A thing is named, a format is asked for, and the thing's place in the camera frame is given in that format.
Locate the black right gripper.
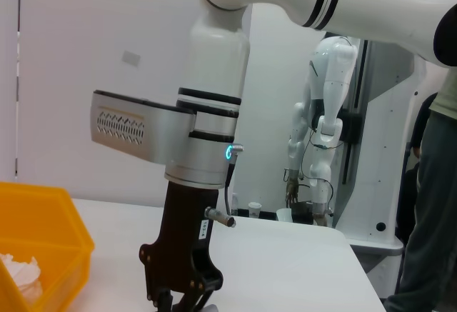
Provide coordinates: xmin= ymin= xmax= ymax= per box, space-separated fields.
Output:
xmin=139 ymin=181 xmax=223 ymax=312

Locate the white humanoid robot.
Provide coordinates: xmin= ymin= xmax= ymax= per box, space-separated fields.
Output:
xmin=283 ymin=36 xmax=358 ymax=228

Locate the white robot torso column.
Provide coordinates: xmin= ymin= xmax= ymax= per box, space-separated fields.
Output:
xmin=335 ymin=39 xmax=433 ymax=258

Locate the person in olive shirt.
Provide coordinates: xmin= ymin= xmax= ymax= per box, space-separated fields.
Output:
xmin=384 ymin=3 xmax=457 ymax=312

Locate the white paper ball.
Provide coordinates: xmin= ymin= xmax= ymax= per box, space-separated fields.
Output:
xmin=0 ymin=253 xmax=44 ymax=301

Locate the white wall plate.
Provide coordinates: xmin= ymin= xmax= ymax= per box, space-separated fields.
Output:
xmin=121 ymin=50 xmax=141 ymax=66

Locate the yellow plastic bin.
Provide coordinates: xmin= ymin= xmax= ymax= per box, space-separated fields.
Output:
xmin=0 ymin=181 xmax=96 ymax=312

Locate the small black box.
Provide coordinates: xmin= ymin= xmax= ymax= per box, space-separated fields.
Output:
xmin=291 ymin=200 xmax=316 ymax=225

